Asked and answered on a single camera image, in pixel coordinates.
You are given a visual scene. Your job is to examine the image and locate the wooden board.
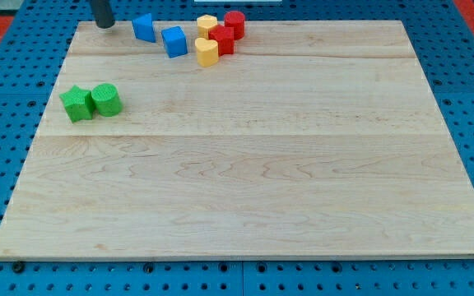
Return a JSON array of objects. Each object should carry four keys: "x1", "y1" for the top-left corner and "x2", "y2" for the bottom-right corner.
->
[{"x1": 0, "y1": 21, "x2": 474, "y2": 261}]

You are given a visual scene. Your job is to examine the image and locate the yellow heart block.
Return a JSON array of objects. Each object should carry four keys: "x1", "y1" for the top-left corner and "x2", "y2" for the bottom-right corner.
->
[{"x1": 194, "y1": 37, "x2": 219, "y2": 67}]

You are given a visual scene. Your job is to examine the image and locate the red cube block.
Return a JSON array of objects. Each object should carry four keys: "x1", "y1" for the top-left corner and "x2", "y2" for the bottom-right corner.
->
[{"x1": 208, "y1": 25, "x2": 235, "y2": 56}]

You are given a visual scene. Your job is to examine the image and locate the blue cube block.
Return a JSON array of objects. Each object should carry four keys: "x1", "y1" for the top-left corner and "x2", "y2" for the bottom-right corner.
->
[{"x1": 161, "y1": 26, "x2": 188, "y2": 58}]

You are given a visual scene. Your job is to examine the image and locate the red cylinder block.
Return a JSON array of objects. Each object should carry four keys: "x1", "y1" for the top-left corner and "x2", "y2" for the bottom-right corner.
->
[{"x1": 224, "y1": 11, "x2": 246, "y2": 40}]

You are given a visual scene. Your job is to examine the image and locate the yellow hexagon block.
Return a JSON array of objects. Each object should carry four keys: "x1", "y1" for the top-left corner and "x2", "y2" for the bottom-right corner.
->
[{"x1": 196, "y1": 15, "x2": 218, "y2": 39}]

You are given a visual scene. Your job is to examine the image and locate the green cylinder block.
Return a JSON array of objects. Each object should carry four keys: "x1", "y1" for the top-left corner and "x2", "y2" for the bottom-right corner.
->
[{"x1": 91, "y1": 83, "x2": 123, "y2": 117}]

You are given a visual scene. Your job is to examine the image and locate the blue triangle block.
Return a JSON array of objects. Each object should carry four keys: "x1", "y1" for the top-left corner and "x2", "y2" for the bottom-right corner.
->
[{"x1": 132, "y1": 13, "x2": 156, "y2": 43}]

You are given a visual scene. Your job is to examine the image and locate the green star block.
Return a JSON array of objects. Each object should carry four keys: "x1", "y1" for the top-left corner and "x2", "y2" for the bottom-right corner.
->
[{"x1": 59, "y1": 86, "x2": 95, "y2": 123}]

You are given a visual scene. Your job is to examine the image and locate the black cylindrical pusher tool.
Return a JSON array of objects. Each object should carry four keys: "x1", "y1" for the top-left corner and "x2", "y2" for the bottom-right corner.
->
[{"x1": 89, "y1": 0, "x2": 115, "y2": 29}]

